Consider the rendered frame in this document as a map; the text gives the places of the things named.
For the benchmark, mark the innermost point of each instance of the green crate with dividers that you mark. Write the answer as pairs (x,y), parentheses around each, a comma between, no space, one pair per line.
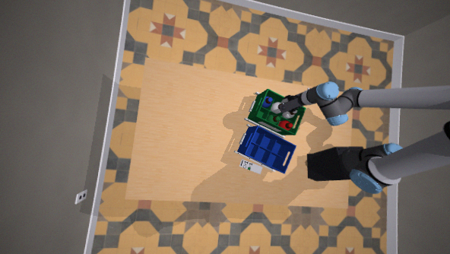
(259,114)

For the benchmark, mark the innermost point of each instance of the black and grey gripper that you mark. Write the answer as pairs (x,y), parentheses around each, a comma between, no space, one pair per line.
(289,97)

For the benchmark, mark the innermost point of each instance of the blue bottle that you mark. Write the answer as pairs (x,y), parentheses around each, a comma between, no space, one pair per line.
(267,102)

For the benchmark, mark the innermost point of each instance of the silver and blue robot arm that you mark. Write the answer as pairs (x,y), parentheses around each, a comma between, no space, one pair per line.
(372,169)

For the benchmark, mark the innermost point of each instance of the blue crate with dividers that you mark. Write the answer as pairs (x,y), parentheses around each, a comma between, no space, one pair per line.
(265,147)

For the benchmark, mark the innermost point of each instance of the red bottle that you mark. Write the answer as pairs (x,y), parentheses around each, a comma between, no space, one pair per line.
(285,125)

